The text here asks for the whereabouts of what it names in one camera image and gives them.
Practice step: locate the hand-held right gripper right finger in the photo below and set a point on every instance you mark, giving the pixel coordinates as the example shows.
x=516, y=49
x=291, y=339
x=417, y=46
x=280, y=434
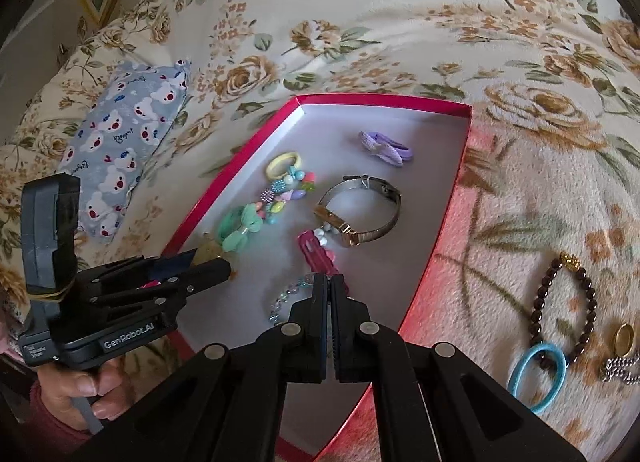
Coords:
x=339, y=332

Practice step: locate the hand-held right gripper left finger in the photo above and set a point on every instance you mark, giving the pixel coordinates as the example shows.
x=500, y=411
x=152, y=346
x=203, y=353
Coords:
x=322, y=332

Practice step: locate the silver and gold wristwatch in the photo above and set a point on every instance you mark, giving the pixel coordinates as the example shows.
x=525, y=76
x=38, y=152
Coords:
x=345, y=230

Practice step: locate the purple hair clip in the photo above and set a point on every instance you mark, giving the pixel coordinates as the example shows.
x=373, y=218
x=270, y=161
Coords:
x=385, y=148

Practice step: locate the maroon hair clip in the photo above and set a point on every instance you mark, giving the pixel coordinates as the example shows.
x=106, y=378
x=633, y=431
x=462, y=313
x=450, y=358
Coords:
x=315, y=252

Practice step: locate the gold glitter hair clip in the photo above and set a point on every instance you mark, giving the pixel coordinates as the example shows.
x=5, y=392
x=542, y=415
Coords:
x=207, y=251

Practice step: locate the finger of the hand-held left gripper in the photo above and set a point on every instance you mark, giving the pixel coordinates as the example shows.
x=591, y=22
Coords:
x=210, y=273
x=175, y=262

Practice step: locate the person's left hand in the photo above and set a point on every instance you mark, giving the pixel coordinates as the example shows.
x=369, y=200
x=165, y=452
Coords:
x=80, y=387

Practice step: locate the person's left forearm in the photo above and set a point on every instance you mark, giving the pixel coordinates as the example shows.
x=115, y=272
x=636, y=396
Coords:
x=47, y=422

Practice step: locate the blue bear print pillow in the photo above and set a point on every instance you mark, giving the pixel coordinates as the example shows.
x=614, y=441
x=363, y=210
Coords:
x=125, y=147

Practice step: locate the red jewelry box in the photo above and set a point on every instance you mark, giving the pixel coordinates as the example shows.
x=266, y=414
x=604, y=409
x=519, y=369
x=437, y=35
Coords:
x=410, y=192

